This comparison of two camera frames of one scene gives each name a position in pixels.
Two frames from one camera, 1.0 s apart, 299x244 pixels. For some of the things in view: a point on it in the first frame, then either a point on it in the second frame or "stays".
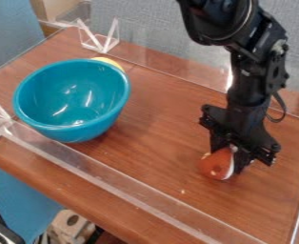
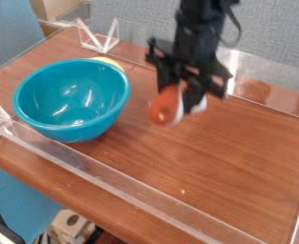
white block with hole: [69, 229] stays
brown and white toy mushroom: [217, 163] → [167, 105]
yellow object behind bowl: [107, 59] stays
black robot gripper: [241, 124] → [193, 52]
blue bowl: [71, 98] stays
